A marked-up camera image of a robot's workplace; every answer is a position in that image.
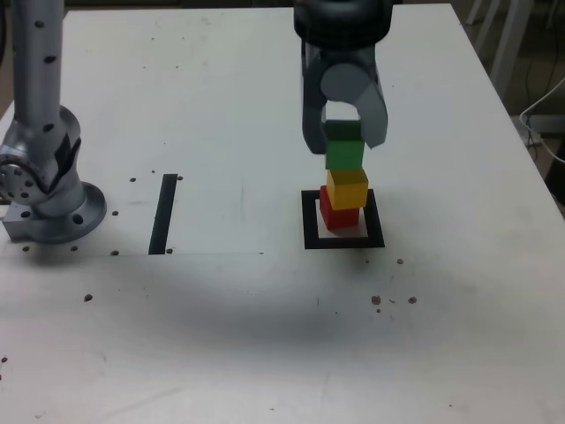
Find black tape square outline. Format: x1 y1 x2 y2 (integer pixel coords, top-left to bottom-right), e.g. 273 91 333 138
302 188 386 251

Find yellow cube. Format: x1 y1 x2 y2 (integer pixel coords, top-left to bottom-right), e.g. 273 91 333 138
326 169 370 211

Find green cube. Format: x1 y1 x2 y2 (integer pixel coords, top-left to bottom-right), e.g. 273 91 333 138
324 119 366 171

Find red cube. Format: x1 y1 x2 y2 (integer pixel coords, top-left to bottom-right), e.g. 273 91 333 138
319 185 361 231

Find white furniture legs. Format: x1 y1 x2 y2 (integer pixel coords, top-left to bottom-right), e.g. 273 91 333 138
466 0 565 89

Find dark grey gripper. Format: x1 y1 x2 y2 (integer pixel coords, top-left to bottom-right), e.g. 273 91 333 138
298 39 390 155

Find thin white cable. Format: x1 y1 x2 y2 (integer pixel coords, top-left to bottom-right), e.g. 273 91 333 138
519 77 565 163

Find black tape strip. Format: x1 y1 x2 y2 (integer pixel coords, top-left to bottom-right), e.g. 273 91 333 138
147 173 178 256

